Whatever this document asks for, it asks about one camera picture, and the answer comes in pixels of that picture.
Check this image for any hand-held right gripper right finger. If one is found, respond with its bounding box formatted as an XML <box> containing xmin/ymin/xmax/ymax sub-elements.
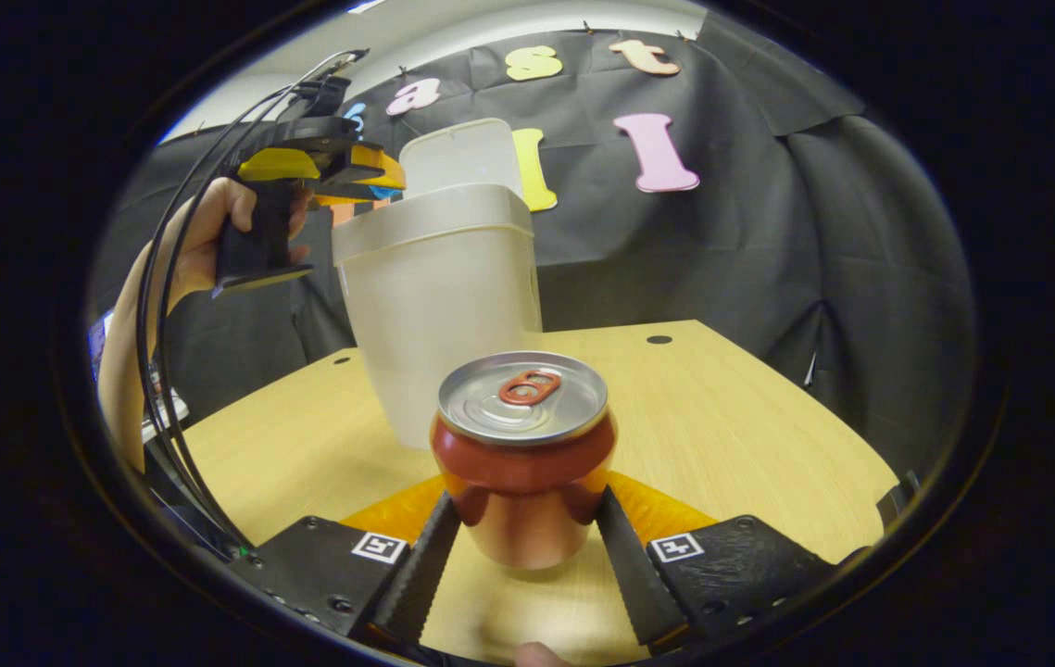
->
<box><xmin>594</xmin><ymin>471</ymin><xmax>866</xmax><ymax>649</ymax></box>

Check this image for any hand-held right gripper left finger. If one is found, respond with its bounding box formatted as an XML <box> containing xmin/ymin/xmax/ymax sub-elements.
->
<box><xmin>229</xmin><ymin>472</ymin><xmax>463</xmax><ymax>649</ymax></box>

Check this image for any red pop can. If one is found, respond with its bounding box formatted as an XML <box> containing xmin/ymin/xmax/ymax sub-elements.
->
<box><xmin>430</xmin><ymin>350</ymin><xmax>619</xmax><ymax>571</ymax></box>

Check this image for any white desktop garbage bin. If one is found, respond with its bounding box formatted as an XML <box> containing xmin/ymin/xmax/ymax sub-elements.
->
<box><xmin>331</xmin><ymin>118</ymin><xmax>545</xmax><ymax>452</ymax></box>

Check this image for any wooden desktop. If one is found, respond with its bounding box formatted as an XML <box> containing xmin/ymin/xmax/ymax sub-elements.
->
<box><xmin>177</xmin><ymin>320</ymin><xmax>900</xmax><ymax>666</ymax></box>

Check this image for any black backdrop cloth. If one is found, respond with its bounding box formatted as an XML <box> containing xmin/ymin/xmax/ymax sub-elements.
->
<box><xmin>87</xmin><ymin>9</ymin><xmax>977</xmax><ymax>483</ymax></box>

